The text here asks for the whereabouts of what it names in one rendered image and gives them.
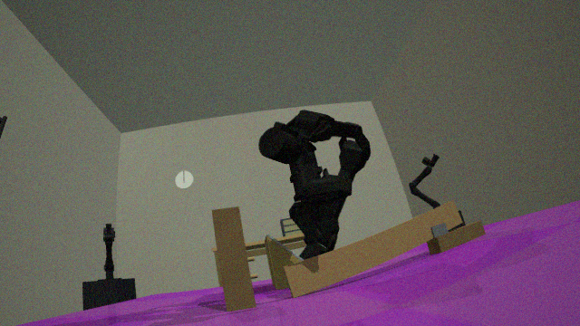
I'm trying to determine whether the long wooden bed rail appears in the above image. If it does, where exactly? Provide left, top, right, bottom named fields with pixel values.
left=283, top=200, right=463, bottom=298

